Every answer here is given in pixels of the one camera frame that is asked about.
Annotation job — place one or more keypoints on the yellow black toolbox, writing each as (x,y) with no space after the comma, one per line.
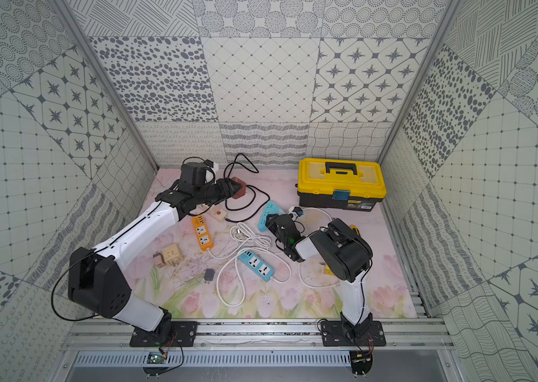
(340,184)

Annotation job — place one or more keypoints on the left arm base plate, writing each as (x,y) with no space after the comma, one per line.
(178,333)

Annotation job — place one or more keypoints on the yellow plug adapter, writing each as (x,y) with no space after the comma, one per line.
(328,271)

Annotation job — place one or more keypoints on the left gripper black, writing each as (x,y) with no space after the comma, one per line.
(223,187)

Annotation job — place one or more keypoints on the blue power strip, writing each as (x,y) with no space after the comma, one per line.
(257,265)

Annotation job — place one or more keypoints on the aluminium rail frame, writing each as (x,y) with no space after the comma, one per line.
(262,334)

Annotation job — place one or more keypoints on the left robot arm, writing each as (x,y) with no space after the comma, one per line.
(96,279)

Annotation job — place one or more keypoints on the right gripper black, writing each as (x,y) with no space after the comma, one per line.
(271,224)

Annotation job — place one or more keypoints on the pink dual USB charger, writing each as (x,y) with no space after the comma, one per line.
(158,260)

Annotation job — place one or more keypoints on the dark grey plug adapter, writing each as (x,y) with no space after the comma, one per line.
(209,275)

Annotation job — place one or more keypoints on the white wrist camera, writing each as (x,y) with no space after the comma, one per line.
(296,211)

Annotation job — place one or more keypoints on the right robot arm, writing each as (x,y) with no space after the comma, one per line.
(343,250)

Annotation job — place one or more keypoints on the teal power strip base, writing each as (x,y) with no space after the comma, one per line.
(270,209)

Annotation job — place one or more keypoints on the cream power strip red sockets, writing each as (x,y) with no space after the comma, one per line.
(217,213)

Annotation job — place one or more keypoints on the yellow utility knife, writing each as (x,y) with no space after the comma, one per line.
(355,229)

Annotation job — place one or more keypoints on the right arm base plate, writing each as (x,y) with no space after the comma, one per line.
(338,333)

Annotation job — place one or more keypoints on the orange power strip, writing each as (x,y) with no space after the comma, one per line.
(203,234)

